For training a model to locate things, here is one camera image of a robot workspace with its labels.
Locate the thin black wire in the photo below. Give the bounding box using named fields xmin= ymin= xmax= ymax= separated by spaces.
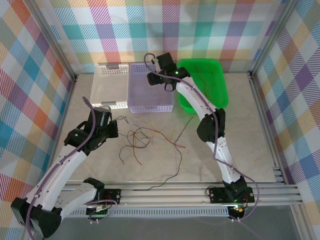
xmin=115 ymin=115 xmax=130 ymax=126
xmin=133 ymin=116 xmax=195 ymax=192

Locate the green plastic mesh basket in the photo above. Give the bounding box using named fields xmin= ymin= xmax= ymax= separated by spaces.
xmin=176 ymin=58 xmax=230 ymax=115

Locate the thin dark green wire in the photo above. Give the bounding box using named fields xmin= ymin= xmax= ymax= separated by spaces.
xmin=118 ymin=126 xmax=152 ymax=165

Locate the thin orange wire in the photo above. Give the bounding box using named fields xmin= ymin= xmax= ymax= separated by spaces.
xmin=134 ymin=121 xmax=175 ymax=148

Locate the purple perforated plastic basket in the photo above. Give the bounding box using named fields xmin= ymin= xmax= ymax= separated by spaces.
xmin=127 ymin=61 xmax=175 ymax=115

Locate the white perforated plastic basket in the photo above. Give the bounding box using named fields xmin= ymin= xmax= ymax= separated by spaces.
xmin=90 ymin=62 xmax=131 ymax=110

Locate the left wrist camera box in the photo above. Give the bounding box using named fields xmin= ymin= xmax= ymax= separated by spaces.
xmin=93 ymin=106 xmax=113 ymax=129

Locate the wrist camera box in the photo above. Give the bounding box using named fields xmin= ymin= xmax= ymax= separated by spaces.
xmin=93 ymin=106 xmax=113 ymax=129
xmin=155 ymin=52 xmax=177 ymax=72

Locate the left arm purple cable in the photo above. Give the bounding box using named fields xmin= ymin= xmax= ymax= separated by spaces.
xmin=25 ymin=96 xmax=118 ymax=240

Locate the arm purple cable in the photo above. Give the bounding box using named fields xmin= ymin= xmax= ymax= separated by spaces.
xmin=143 ymin=52 xmax=261 ymax=223
xmin=25 ymin=96 xmax=118 ymax=240

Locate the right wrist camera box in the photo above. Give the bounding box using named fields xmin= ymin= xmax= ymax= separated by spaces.
xmin=155 ymin=52 xmax=177 ymax=72

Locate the aluminium side rail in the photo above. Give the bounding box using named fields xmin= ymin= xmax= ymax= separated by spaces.
xmin=42 ymin=74 xmax=79 ymax=187
xmin=248 ymin=71 xmax=286 ymax=185

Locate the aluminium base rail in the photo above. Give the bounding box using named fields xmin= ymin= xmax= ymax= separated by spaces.
xmin=26 ymin=181 xmax=304 ymax=208

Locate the grey slotted cable duct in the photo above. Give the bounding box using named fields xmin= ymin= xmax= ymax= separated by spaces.
xmin=67 ymin=208 xmax=230 ymax=219

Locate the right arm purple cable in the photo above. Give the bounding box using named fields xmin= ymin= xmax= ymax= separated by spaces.
xmin=143 ymin=52 xmax=261 ymax=223

